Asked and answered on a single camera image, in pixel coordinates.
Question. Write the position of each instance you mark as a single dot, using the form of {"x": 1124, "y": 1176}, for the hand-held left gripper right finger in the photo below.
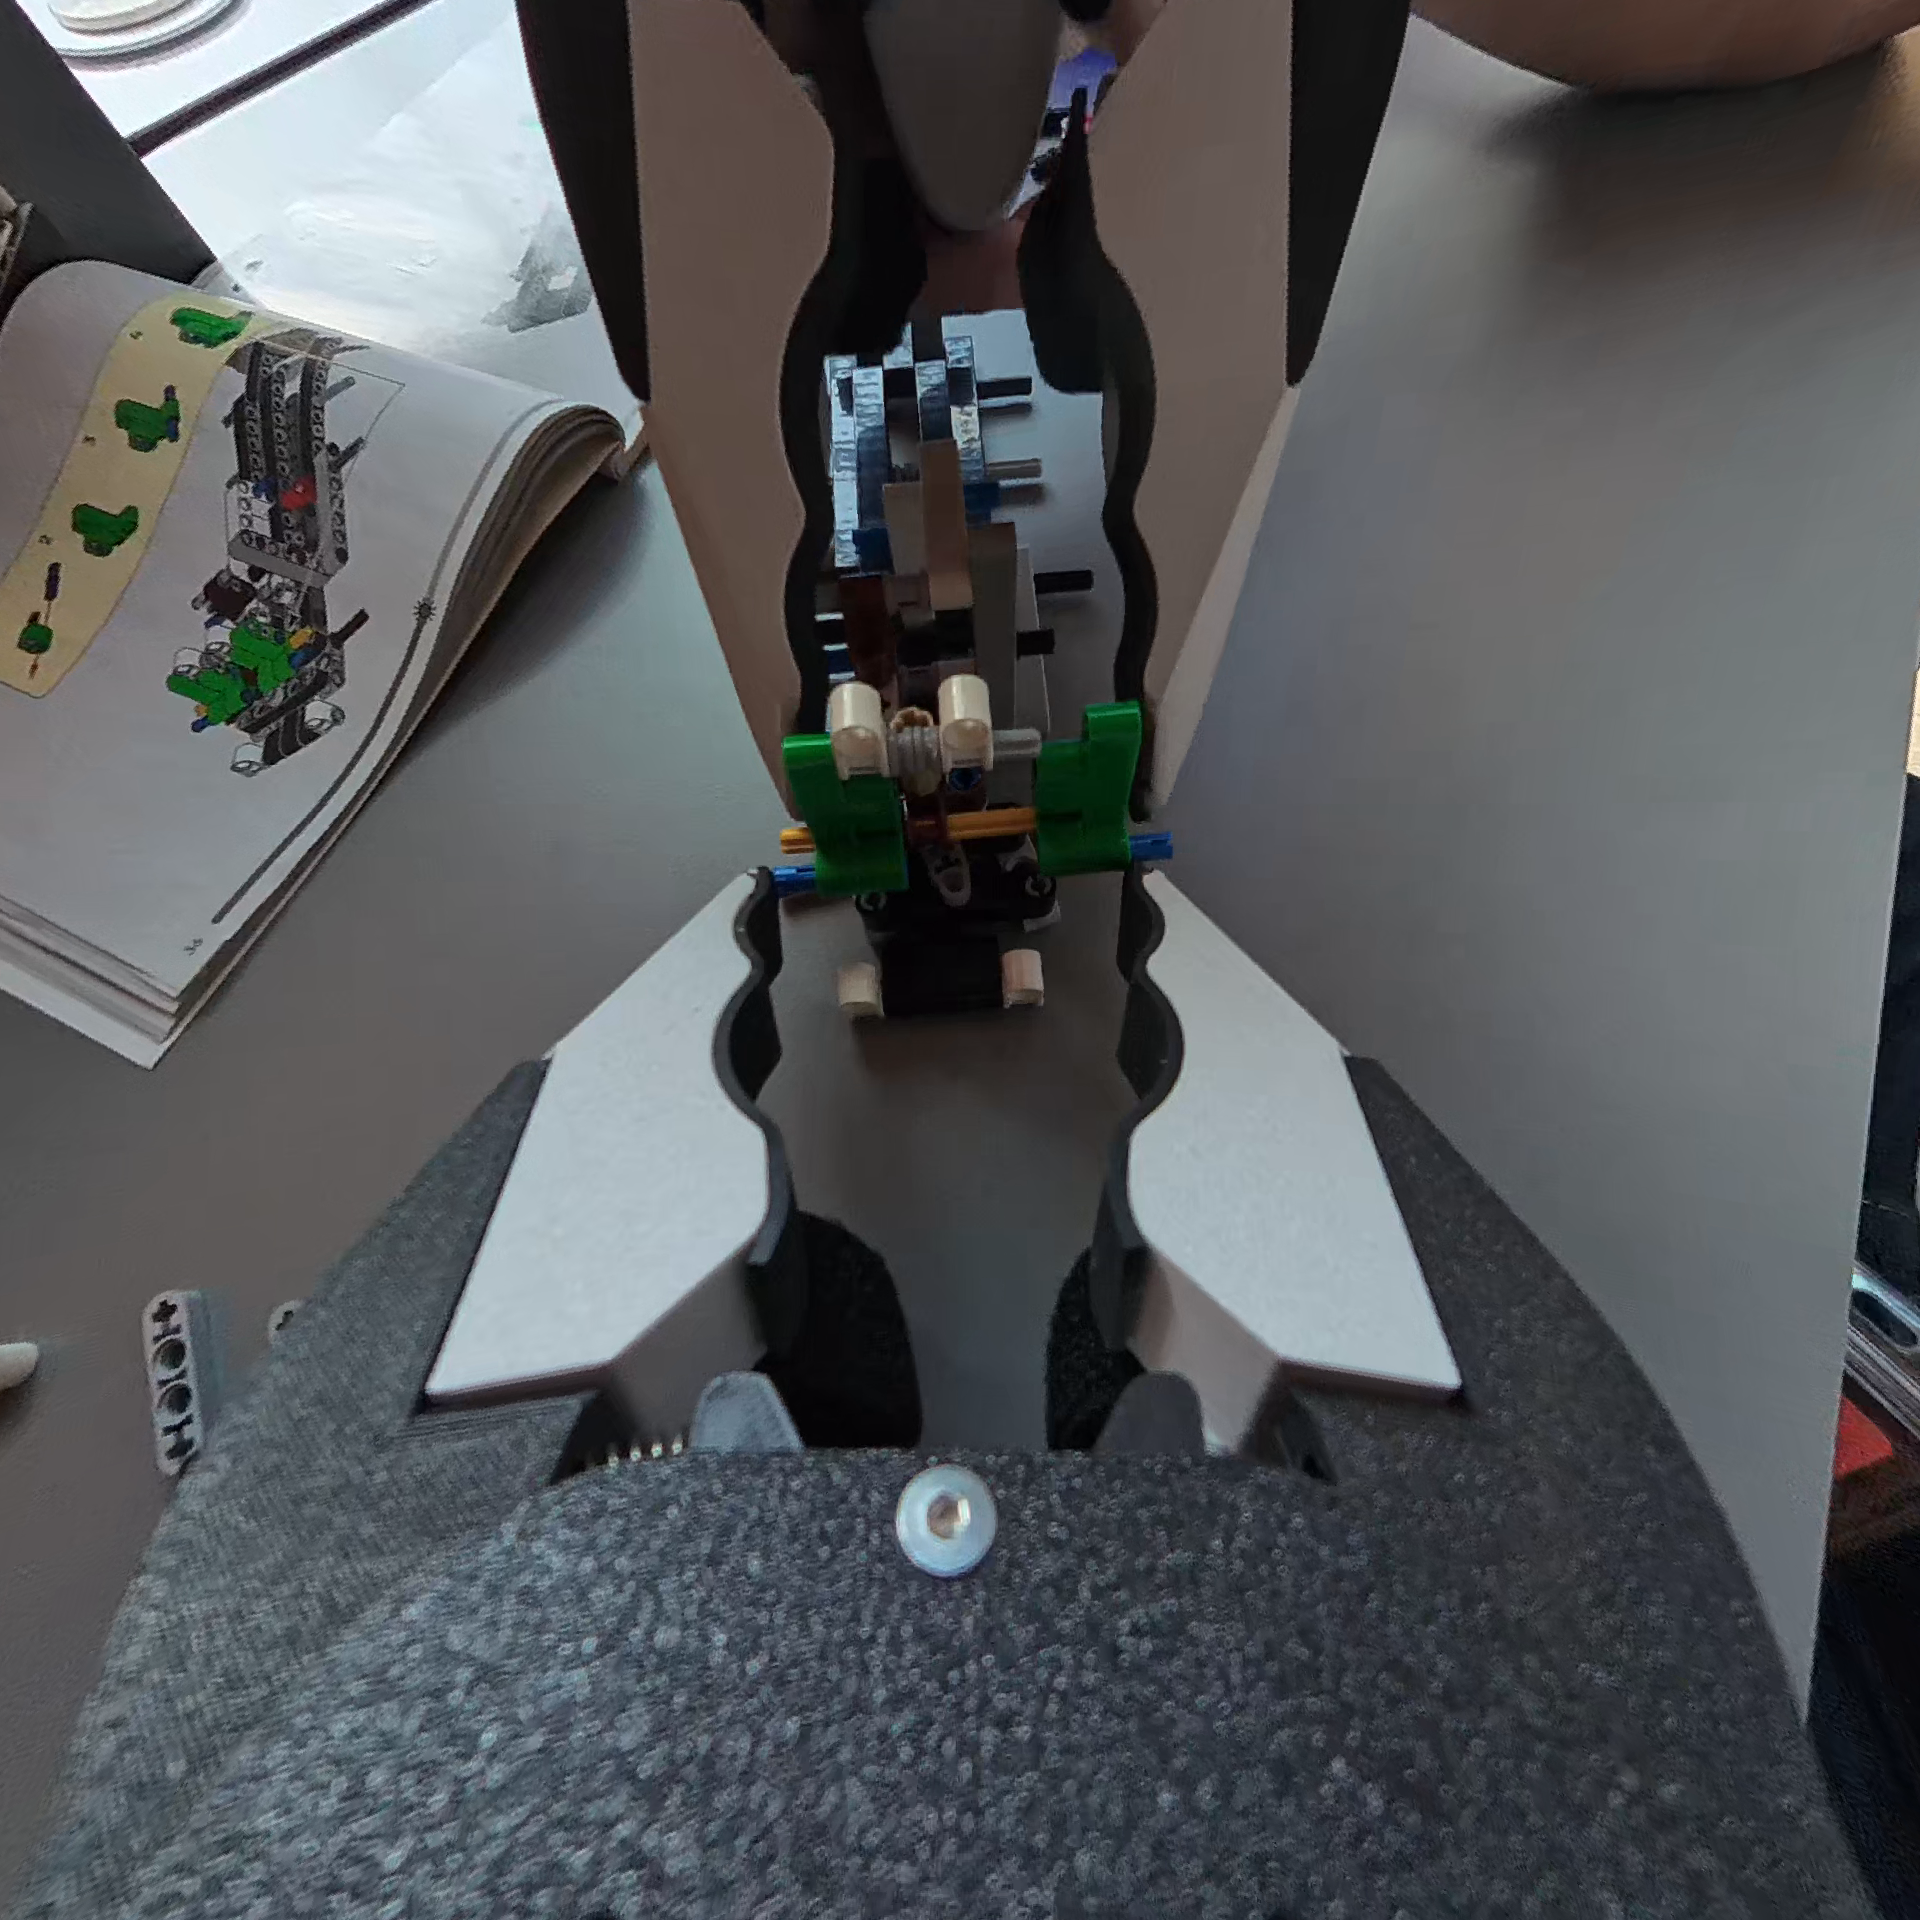
{"x": 1290, "y": 1200}

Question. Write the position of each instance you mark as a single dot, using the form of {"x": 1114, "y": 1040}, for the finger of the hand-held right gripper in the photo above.
{"x": 1215, "y": 299}
{"x": 720, "y": 299}

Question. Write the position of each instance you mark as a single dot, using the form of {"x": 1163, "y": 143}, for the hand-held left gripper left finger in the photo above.
{"x": 599, "y": 1200}

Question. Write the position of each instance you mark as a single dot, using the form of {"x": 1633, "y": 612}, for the lego truck chassis model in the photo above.
{"x": 938, "y": 509}

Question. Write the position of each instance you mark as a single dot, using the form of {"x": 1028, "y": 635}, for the green lego connector piece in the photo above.
{"x": 1084, "y": 796}

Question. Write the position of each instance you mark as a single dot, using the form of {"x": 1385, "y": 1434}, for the person's right forearm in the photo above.
{"x": 1650, "y": 36}

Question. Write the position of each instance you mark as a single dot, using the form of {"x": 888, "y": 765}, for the open lego instruction booklet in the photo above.
{"x": 451, "y": 493}

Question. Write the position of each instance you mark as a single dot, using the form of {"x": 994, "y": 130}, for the light grey lego beam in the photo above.
{"x": 183, "y": 1380}

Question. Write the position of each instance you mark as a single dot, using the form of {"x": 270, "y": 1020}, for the black lego set box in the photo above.
{"x": 76, "y": 164}

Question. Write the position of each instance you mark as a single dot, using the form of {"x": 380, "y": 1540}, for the white lego piece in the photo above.
{"x": 12, "y": 1364}

